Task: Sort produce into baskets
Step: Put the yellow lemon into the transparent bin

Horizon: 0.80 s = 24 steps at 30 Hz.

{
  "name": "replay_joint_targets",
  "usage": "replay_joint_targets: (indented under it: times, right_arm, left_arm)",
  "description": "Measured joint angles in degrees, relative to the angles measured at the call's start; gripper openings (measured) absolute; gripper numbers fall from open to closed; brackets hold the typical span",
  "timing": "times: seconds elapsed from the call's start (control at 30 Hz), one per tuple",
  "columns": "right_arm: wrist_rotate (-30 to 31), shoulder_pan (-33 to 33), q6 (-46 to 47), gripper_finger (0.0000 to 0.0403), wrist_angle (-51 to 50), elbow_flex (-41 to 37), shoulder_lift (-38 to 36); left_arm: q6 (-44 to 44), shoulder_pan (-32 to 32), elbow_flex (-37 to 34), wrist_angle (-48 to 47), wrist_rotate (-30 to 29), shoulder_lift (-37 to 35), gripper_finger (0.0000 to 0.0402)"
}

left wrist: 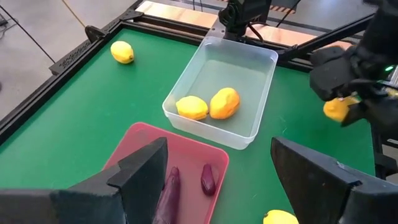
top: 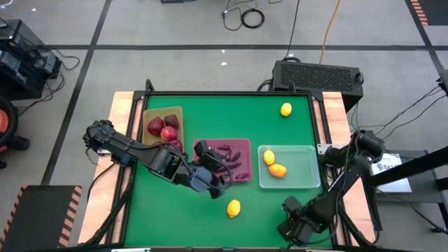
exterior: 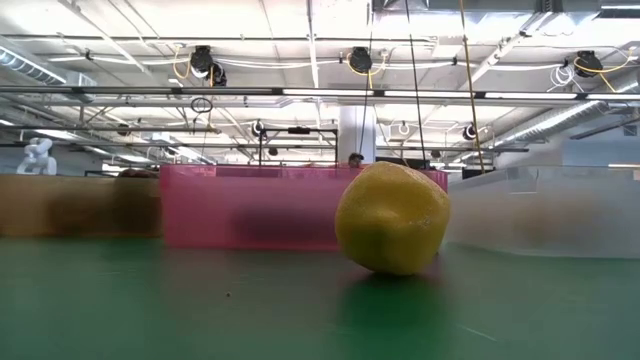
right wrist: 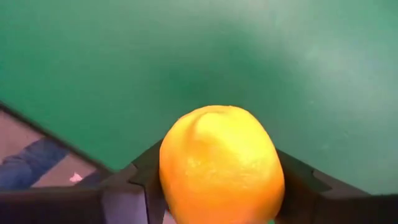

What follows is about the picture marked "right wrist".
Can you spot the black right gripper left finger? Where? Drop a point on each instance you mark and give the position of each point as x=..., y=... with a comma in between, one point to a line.
x=152, y=174

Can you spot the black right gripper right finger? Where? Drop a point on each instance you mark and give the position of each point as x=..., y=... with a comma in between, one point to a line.
x=298, y=186

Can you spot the orange-yellow lemon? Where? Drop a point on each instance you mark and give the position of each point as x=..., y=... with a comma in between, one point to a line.
x=220, y=165

